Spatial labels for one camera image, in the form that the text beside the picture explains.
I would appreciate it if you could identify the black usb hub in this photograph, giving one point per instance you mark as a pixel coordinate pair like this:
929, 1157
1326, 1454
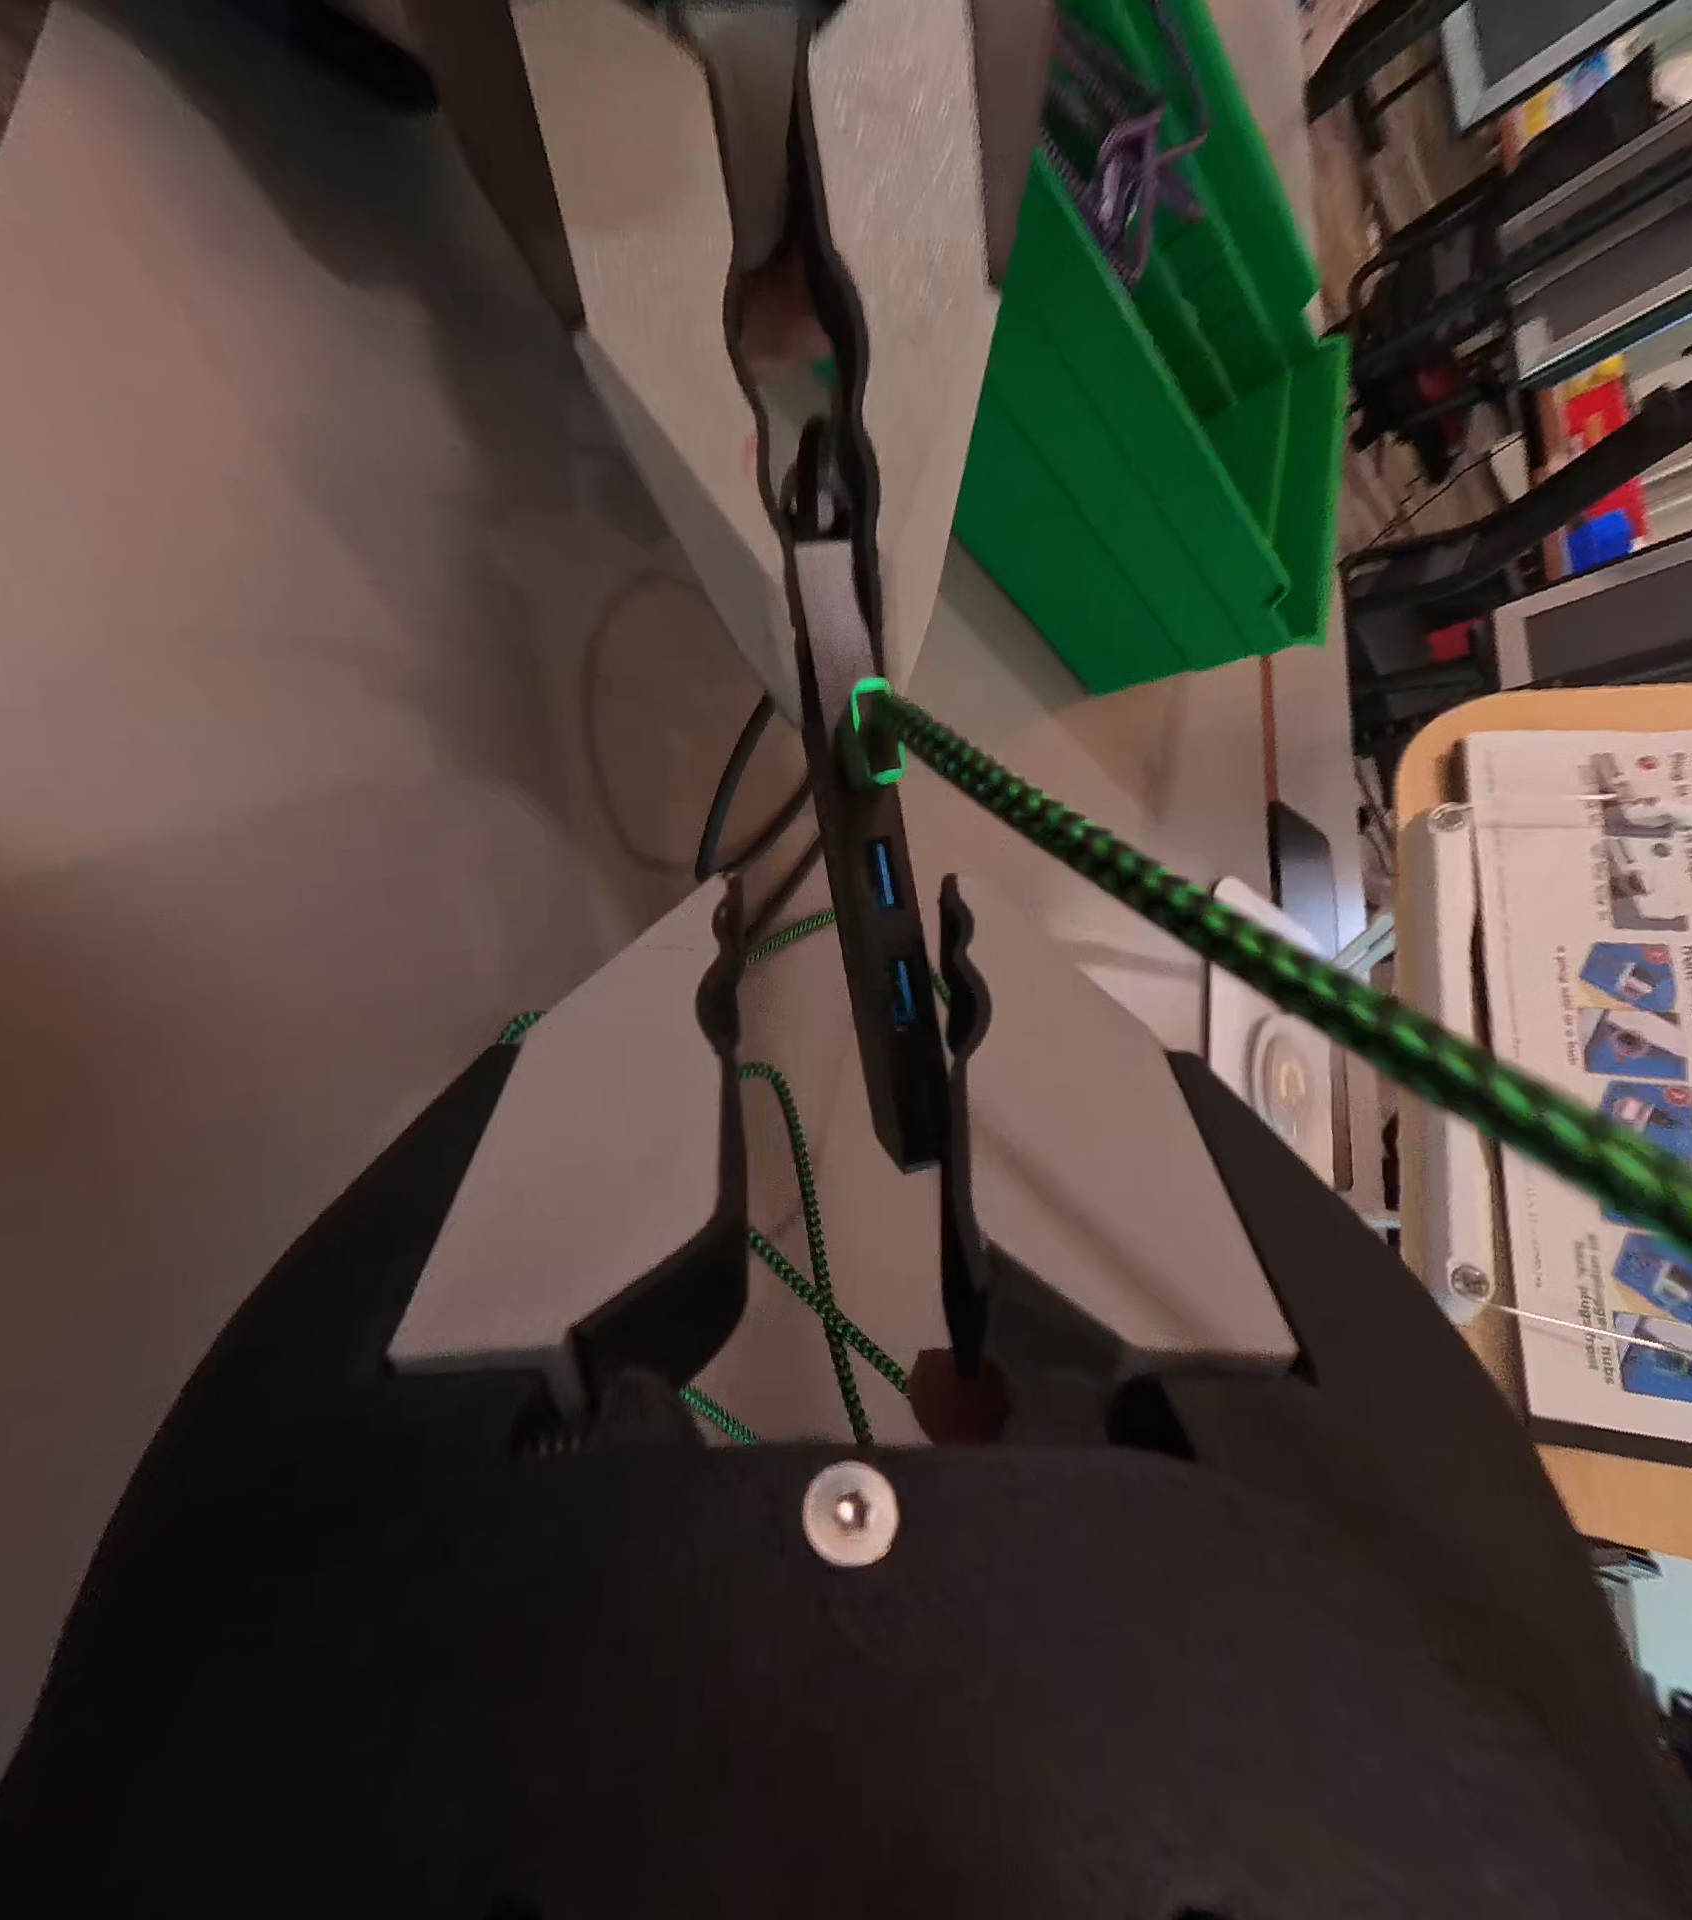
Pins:
847, 810

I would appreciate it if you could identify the wooden stand board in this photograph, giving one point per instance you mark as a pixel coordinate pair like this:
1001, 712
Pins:
1687, 1514

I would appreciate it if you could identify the black flat slab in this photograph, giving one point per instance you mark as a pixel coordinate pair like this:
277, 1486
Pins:
1300, 870

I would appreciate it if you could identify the white metal document stand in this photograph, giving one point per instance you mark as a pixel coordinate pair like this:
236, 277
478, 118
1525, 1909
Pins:
1461, 1050

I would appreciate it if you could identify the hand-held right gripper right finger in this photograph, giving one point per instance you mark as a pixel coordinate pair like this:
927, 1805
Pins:
1132, 1200

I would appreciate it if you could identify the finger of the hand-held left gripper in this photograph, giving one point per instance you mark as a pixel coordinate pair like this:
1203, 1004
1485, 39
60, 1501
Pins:
636, 226
921, 180

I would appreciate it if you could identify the stacked green plastic bins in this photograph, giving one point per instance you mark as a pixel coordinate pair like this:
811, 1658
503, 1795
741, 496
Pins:
1115, 495

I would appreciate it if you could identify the grey framed panel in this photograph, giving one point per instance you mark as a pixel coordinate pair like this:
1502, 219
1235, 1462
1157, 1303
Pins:
1656, 614

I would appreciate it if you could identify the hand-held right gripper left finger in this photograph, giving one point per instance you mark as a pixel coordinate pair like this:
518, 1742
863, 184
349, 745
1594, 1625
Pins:
591, 1184

